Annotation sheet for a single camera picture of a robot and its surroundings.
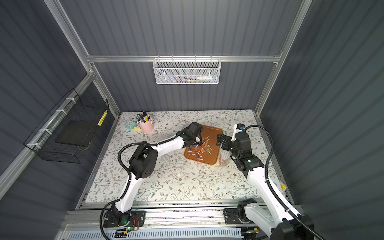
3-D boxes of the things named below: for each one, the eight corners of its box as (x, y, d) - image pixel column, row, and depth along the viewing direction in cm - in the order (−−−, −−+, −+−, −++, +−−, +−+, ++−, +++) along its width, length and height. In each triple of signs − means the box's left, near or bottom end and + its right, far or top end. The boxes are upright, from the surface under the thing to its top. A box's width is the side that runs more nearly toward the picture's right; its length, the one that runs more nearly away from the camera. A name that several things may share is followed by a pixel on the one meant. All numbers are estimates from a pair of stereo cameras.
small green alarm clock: (125, 126, 115) (123, 124, 113) (130, 121, 118) (129, 119, 116) (131, 130, 113) (130, 127, 111) (137, 124, 116) (136, 122, 114)
